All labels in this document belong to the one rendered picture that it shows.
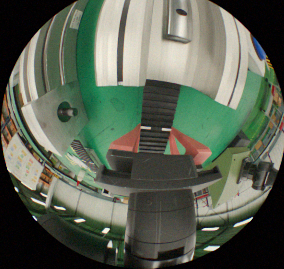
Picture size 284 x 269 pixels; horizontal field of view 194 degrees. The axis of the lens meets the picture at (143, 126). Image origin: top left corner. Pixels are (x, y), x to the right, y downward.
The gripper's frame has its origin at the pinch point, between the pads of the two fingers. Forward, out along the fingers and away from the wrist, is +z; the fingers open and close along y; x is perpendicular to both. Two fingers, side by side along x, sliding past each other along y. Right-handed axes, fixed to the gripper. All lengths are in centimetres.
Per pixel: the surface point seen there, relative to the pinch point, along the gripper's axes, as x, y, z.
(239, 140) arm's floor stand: 4.3, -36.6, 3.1
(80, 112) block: -2.0, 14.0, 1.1
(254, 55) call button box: -16.7, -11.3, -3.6
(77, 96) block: -4.9, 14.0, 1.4
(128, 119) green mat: 0.0, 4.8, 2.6
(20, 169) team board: 108, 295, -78
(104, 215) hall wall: 1068, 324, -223
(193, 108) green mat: -3.7, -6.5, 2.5
